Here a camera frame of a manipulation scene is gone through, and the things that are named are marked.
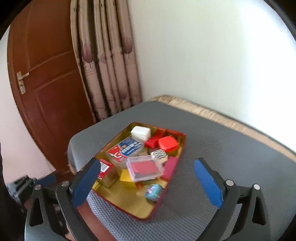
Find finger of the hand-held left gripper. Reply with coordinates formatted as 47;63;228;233
7;174;58;197

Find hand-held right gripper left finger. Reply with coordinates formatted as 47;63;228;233
24;158;101;241

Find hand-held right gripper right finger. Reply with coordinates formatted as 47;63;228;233
194;158;271;241

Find red cardboard box white label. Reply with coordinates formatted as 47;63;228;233
97;159;117;188

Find yellow red-striped box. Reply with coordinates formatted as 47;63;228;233
120;169;137;183

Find red tin box gold interior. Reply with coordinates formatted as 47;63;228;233
91;122;187;220

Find pink rectangular box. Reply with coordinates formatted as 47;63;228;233
161;156;180;180

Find clear case blue-red cards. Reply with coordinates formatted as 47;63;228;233
106;137;144;168

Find white cube black stripes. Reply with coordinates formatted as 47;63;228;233
150;149;169;164

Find blue patterned keychain case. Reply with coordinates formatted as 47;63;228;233
144;184;162;201

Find orange-red rounded case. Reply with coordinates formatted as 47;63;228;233
158;136;179;152

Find clear case with red insert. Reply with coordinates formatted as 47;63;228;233
126;155;165;182

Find red rectangular box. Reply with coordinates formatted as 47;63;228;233
144;134;162;149

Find small white box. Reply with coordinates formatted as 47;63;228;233
131;126;151;142

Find grey mesh mat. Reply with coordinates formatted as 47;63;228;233
68;101;296;241

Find brown wooden door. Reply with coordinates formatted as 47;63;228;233
7;0;97;176

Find beige patterned curtain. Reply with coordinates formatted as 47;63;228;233
70;0;142;123

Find metal door handle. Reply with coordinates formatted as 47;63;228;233
17;71;30;95

